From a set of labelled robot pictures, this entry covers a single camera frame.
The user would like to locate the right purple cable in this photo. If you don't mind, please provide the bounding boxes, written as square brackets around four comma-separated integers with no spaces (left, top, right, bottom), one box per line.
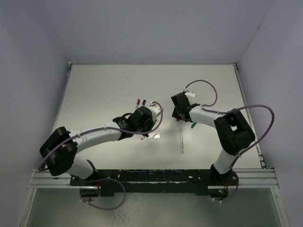
[184,80,276,168]

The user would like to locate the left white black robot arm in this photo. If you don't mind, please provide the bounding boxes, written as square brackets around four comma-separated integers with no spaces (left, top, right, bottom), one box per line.
[39,104,161,185]

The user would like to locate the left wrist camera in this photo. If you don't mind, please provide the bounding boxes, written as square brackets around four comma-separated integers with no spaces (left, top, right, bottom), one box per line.
[148,101,161,122]

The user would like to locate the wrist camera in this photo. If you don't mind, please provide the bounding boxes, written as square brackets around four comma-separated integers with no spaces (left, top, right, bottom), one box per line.
[148,101,161,122]
[183,89,195,99]

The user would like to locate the aluminium extrusion rail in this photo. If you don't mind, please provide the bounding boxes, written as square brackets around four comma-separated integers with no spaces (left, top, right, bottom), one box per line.
[28,169,279,189]

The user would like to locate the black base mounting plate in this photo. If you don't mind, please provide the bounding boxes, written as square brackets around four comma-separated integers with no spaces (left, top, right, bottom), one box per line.
[70,169,239,197]

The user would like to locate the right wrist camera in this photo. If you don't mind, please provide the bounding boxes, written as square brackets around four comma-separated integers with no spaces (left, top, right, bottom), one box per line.
[183,89,195,99]

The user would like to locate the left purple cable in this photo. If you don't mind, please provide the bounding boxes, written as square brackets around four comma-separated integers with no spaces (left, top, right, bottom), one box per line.
[37,101,164,171]

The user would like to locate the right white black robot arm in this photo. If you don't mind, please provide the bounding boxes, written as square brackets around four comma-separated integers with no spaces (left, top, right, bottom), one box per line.
[171,92,255,185]

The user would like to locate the magenta-end marker pen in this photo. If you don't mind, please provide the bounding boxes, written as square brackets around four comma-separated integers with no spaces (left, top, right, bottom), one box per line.
[135,99,141,110]

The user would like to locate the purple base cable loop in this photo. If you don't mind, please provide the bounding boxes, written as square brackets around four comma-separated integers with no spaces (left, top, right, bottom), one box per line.
[79,177,126,210]

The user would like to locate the green-end marker pen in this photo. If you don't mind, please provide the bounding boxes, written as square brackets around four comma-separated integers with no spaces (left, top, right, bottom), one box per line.
[180,130,184,154]

